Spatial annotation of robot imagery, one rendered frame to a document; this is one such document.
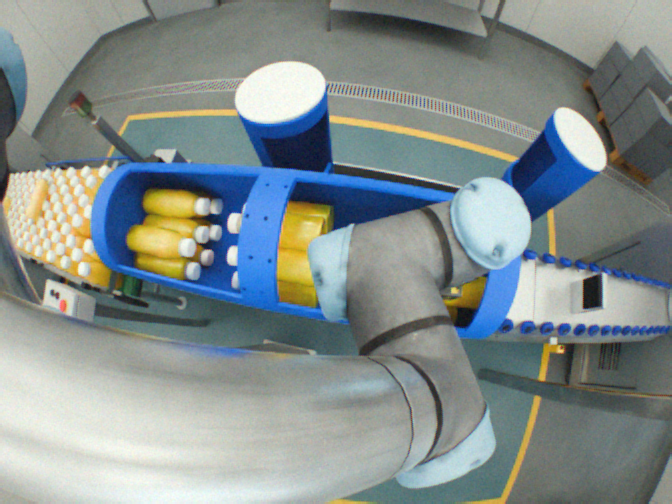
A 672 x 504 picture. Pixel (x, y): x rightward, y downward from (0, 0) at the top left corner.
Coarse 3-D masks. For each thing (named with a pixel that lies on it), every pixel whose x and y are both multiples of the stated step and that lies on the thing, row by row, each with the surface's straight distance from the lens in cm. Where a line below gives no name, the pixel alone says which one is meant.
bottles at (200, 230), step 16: (144, 224) 79; (160, 224) 75; (176, 224) 72; (192, 224) 72; (208, 224) 78; (208, 240) 79; (144, 256) 76; (192, 256) 75; (208, 256) 74; (160, 272) 73; (176, 272) 70; (192, 272) 68; (288, 288) 59; (304, 288) 58; (304, 304) 59
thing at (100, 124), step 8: (96, 120) 126; (104, 120) 128; (96, 128) 129; (104, 128) 128; (112, 128) 131; (104, 136) 132; (112, 136) 131; (120, 136) 134; (112, 144) 135; (120, 144) 134; (128, 144) 138; (128, 152) 138; (136, 152) 142; (136, 160) 142
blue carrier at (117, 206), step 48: (144, 192) 86; (240, 192) 75; (288, 192) 49; (336, 192) 66; (384, 192) 52; (432, 192) 54; (96, 240) 73; (240, 240) 48; (192, 288) 61; (240, 288) 52; (480, 336) 59
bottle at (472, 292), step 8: (480, 280) 59; (464, 288) 57; (472, 288) 58; (480, 288) 59; (464, 296) 57; (472, 296) 58; (480, 296) 59; (448, 304) 58; (456, 304) 58; (464, 304) 59; (472, 304) 59
